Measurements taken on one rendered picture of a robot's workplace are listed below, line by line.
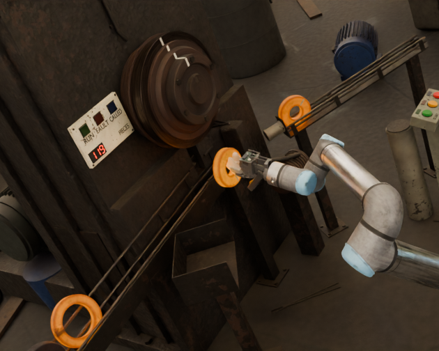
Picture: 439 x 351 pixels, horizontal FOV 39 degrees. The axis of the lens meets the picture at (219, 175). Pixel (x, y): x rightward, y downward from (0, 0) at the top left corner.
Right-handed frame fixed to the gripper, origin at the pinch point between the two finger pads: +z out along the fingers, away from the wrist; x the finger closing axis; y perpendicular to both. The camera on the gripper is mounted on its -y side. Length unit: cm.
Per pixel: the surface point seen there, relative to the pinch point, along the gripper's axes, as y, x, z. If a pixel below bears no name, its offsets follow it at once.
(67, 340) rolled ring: -23, 84, 17
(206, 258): -23.5, 29.5, -6.0
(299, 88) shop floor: -109, -212, 78
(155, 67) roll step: 36.6, -1.2, 28.2
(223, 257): -21.7, 27.3, -12.5
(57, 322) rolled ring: -17, 82, 21
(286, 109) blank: -11, -56, 3
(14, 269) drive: -103, 29, 140
